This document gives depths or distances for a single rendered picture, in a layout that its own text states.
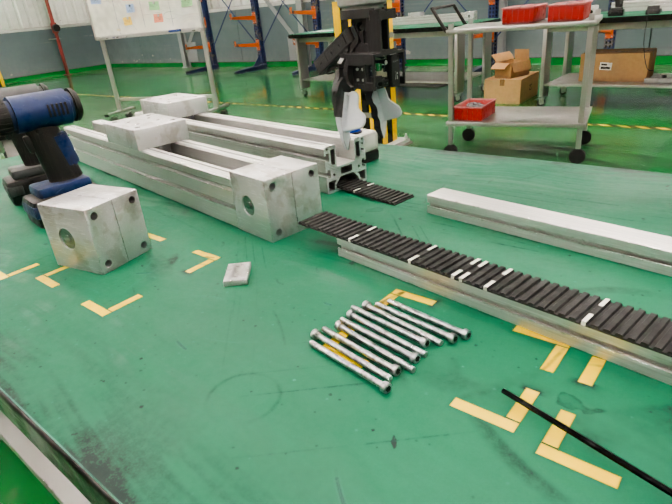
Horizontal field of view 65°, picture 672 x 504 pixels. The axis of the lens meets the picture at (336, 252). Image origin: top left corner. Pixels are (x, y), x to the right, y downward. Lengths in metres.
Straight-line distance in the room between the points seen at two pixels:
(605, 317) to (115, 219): 0.61
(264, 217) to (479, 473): 0.49
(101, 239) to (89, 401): 0.29
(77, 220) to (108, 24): 6.37
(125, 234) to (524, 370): 0.56
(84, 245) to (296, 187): 0.30
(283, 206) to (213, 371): 0.32
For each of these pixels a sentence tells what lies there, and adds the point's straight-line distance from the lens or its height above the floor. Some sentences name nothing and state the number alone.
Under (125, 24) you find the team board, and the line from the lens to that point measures 6.95.
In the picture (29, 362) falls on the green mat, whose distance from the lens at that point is 0.64.
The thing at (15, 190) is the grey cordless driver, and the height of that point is 0.81.
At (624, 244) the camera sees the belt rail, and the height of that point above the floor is 0.80.
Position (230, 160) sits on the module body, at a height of 0.86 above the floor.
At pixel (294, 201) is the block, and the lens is 0.78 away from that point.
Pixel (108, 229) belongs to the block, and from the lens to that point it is 0.78.
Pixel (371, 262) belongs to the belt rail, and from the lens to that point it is 0.66.
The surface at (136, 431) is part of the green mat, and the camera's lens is 0.49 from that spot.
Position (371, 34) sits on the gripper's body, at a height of 1.04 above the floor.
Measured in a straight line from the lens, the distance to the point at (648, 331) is 0.52.
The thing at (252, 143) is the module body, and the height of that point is 0.84.
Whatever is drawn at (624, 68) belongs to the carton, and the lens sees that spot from 5.60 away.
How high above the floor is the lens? 1.09
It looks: 25 degrees down
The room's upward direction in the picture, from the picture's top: 6 degrees counter-clockwise
